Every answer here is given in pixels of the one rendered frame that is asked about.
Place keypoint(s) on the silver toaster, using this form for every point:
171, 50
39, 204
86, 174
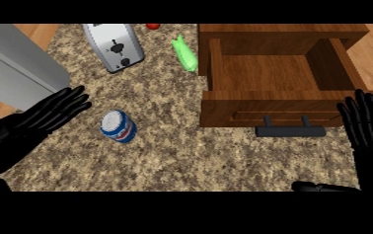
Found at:
114, 47

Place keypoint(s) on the wooden drawer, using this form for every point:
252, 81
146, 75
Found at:
276, 80

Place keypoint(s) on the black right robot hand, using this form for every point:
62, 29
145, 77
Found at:
357, 122

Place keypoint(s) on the blue and white can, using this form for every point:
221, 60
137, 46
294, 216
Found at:
118, 126

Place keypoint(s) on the red fruit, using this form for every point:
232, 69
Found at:
152, 26

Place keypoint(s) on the green vegetable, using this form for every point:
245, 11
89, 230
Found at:
186, 55

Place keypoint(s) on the grey appliance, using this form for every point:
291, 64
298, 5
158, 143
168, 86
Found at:
27, 70

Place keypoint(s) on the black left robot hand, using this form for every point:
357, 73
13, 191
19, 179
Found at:
41, 116

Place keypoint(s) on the wooden cabinet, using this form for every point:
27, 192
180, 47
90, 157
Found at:
282, 34

